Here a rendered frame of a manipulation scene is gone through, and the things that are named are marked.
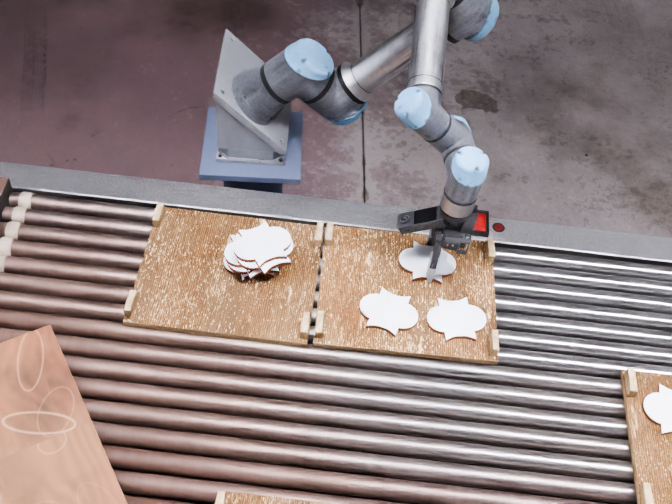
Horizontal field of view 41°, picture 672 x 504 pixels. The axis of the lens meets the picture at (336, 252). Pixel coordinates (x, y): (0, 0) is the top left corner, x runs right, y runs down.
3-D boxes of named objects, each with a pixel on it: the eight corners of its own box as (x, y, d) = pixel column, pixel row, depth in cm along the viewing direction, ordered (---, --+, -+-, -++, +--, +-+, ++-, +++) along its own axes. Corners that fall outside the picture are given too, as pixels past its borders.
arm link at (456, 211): (443, 204, 191) (443, 176, 196) (438, 218, 195) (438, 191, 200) (477, 209, 192) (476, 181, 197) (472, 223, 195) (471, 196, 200)
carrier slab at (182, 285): (159, 210, 221) (158, 205, 219) (324, 230, 220) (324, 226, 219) (123, 325, 198) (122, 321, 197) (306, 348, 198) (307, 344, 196)
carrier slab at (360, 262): (325, 228, 220) (326, 224, 219) (491, 245, 220) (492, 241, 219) (312, 346, 198) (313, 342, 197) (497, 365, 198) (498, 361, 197)
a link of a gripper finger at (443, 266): (450, 290, 207) (458, 255, 203) (425, 287, 207) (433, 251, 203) (449, 284, 210) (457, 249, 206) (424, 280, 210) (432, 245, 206)
